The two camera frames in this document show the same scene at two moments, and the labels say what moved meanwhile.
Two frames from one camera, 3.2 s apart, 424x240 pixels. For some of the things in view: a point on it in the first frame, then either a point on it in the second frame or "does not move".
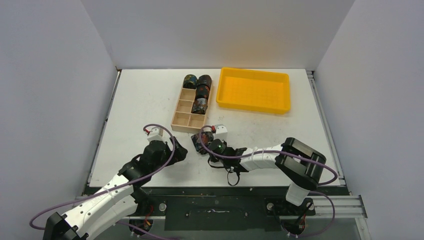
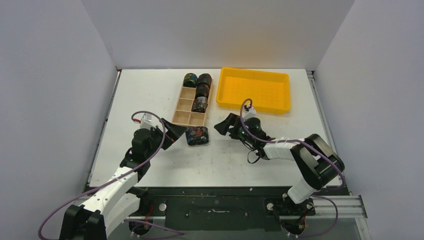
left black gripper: x=179 y=155 to x=174 y=131
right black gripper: x=208 y=143 to x=235 y=127
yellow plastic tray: x=252 y=90 does not move
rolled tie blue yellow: x=190 y=81 does not move
